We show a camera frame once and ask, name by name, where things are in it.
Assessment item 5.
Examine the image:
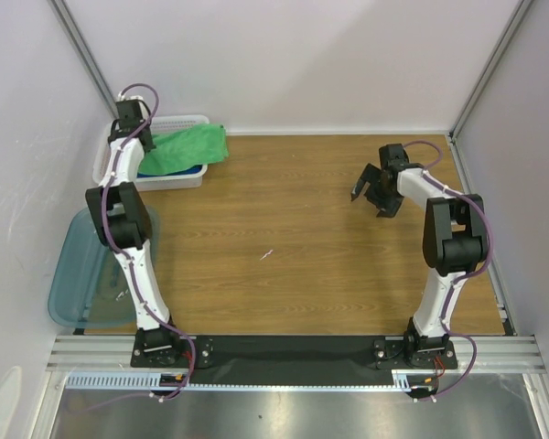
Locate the blue towel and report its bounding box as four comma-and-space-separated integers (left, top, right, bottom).
137, 165, 207, 178

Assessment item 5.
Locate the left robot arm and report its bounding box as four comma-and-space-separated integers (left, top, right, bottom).
85, 96, 183, 369

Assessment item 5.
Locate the slotted aluminium rail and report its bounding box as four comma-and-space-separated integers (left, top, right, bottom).
47, 336, 545, 395

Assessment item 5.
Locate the white perforated plastic basket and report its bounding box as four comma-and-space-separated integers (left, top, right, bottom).
92, 114, 210, 191

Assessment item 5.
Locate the right aluminium frame post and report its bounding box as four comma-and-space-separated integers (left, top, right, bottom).
449, 0, 535, 139

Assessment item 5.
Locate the small white scrap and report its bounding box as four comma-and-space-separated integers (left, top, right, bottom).
259, 249, 274, 261

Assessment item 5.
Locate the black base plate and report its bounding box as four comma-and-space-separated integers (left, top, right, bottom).
130, 334, 458, 386

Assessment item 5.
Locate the green towel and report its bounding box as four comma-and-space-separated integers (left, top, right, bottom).
138, 123, 230, 177

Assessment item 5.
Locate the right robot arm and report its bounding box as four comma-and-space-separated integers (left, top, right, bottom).
350, 144, 491, 369

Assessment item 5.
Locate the aluminium frame post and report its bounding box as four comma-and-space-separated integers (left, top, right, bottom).
449, 0, 535, 139
47, 0, 118, 120

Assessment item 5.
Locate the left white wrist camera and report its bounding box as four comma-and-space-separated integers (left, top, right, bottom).
117, 94, 144, 102

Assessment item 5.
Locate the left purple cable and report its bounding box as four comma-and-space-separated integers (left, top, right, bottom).
68, 82, 198, 412

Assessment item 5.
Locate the blue translucent plastic tub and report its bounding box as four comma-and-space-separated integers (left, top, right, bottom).
48, 208, 140, 329

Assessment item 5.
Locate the left aluminium frame post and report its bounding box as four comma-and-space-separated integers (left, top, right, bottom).
47, 0, 118, 120

